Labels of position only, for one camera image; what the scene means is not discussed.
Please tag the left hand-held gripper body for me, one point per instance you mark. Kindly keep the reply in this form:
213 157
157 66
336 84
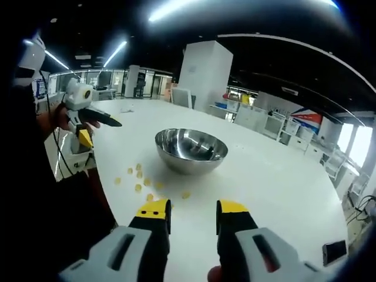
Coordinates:
77 95

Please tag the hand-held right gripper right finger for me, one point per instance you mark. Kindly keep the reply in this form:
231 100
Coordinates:
249 249

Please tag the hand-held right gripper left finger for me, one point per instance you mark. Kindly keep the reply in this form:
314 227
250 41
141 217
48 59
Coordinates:
138 246

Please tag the yellow QQ candy pieces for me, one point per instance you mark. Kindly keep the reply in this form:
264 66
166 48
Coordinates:
139 175

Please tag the stainless steel bowl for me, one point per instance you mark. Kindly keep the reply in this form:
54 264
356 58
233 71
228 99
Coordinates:
191 152

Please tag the person's left hand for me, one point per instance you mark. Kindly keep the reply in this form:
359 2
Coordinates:
62 119

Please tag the person's right hand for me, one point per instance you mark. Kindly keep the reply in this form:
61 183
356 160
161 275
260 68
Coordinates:
218 274

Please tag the white plastic stand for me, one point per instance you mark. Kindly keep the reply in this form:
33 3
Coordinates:
77 160

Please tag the long ceiling light strip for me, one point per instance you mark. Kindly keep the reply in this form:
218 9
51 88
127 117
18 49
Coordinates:
56 60
115 53

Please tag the white worn chest device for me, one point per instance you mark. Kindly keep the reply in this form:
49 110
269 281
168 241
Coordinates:
30 58

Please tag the white table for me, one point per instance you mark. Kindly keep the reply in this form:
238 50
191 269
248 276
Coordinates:
264 191

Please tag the white office chair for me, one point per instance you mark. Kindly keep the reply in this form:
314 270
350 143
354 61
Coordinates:
182 98

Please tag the black smartphone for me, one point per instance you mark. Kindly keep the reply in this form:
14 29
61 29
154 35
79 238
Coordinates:
335 252

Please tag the white square pillar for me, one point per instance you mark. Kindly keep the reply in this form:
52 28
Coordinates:
205 76

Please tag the row of white cabinets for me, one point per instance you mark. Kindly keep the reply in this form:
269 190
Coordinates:
264 123

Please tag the bright window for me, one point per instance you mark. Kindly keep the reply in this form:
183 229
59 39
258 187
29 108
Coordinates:
355 144

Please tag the red and blue wall poster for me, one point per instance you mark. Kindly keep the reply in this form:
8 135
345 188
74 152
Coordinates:
308 119

